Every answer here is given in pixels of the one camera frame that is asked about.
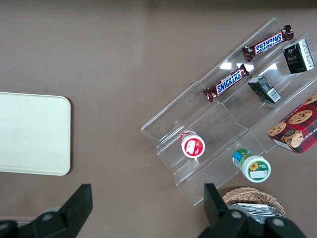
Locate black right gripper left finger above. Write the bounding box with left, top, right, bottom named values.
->
left=0, top=183, right=94, bottom=238

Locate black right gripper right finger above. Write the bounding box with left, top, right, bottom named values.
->
left=198, top=182, right=307, bottom=238

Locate light wicker basket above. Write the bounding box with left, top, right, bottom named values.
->
left=220, top=186, right=286, bottom=217

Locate aluminium foil tray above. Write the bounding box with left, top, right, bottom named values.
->
left=227, top=202, right=282, bottom=224

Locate beige rectangular tray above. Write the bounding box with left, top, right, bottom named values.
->
left=0, top=92, right=72, bottom=177

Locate green label yogurt cup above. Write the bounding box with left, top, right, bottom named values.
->
left=232, top=147, right=271, bottom=183

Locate red label yogurt cup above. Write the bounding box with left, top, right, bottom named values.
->
left=180, top=129, right=206, bottom=159

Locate clear acrylic stepped stand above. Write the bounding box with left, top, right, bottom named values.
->
left=197, top=16, right=317, bottom=155
left=140, top=80, right=266, bottom=207

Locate red tartan cookie box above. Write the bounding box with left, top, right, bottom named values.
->
left=267, top=91, right=317, bottom=155

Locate Snickers chocolate bar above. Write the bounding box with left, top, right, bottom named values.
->
left=203, top=63, right=250, bottom=103
left=242, top=24, right=295, bottom=62

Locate small dark green carton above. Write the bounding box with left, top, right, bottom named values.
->
left=247, top=75, right=283, bottom=104
left=282, top=40, right=316, bottom=75

